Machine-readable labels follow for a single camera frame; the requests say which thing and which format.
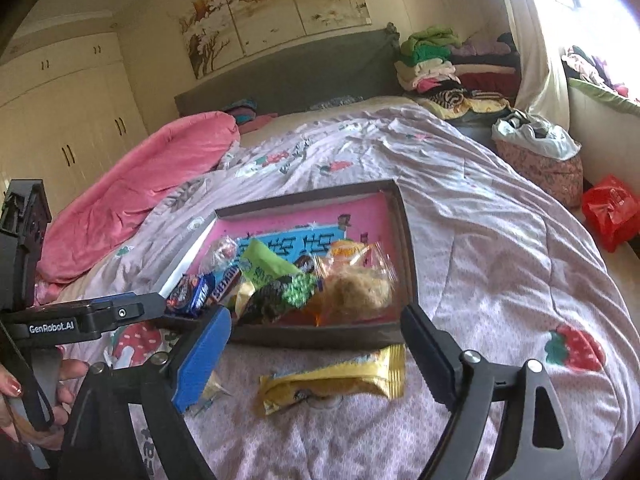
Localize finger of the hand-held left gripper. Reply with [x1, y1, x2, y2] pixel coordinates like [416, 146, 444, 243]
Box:
[0, 178, 52, 313]
[112, 292, 168, 328]

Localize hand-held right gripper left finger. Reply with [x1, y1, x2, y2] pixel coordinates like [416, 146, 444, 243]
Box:
[57, 305, 232, 480]

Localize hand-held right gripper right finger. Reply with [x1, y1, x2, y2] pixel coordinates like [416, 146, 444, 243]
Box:
[400, 304, 583, 480]

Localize blue cookie packet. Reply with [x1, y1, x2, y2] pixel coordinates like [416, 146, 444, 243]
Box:
[167, 272, 216, 318]

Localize brown chocolate bar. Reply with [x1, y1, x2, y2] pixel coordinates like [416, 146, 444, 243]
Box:
[210, 267, 247, 306]

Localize yellow gold snack packet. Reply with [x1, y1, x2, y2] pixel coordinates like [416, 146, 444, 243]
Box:
[257, 342, 407, 417]

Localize clear packet brown cake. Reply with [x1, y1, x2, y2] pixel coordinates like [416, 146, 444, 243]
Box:
[312, 242, 401, 328]

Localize clear packet white snack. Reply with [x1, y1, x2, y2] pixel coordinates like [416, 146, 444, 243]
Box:
[200, 237, 241, 281]

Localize dark cardboard box tray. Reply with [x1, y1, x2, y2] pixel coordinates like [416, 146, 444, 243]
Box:
[157, 178, 420, 348]

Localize dark packet green end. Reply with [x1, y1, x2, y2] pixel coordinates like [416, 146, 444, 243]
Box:
[235, 272, 321, 326]

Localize green snack packet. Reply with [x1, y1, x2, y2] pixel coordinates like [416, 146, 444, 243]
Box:
[235, 239, 306, 311]

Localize person's left hand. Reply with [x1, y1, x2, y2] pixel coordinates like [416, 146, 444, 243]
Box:
[0, 359, 91, 443]

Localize small clear wrapper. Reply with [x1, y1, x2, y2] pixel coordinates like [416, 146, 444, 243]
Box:
[187, 370, 231, 416]

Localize pink blanket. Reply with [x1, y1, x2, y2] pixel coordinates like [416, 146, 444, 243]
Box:
[35, 111, 241, 283]

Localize cream wardrobe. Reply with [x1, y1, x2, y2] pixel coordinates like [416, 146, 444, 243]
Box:
[0, 30, 148, 201]

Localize pink book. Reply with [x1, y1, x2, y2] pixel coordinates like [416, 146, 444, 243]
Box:
[197, 192, 401, 281]

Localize pink patterned basket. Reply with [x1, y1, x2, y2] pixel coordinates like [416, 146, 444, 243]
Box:
[495, 140, 585, 208]

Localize teal and pink cloth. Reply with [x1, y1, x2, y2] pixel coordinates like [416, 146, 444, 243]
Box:
[222, 97, 278, 133]

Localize red plastic bag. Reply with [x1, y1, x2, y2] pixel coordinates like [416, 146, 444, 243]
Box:
[581, 175, 640, 253]

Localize dark patterned cloth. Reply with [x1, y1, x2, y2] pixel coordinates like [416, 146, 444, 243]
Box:
[310, 96, 363, 111]

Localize pile of folded clothes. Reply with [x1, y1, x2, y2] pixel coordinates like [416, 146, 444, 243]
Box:
[394, 25, 521, 116]

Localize grey headboard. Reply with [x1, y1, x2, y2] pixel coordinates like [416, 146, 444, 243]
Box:
[174, 25, 401, 118]

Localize cream curtain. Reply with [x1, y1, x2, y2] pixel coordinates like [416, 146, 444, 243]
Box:
[495, 0, 571, 131]

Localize clothes on windowsill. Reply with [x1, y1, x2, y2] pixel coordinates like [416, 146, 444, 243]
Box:
[562, 45, 640, 106]

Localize wall painting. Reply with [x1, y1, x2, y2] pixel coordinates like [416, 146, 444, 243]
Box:
[170, 0, 373, 80]

